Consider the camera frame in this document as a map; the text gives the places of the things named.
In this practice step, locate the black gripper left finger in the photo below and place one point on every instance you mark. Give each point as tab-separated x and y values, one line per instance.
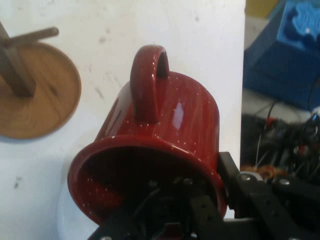
200	215

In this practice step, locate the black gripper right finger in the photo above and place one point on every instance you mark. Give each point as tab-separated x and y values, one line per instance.
262	205

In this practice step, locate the red enamel mug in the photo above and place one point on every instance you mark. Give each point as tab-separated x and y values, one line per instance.
162	112

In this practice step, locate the blue giant toy brick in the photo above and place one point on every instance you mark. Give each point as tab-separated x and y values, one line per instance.
282	62

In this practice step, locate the brown wooden mug tree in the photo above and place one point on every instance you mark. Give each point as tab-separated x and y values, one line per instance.
45	95

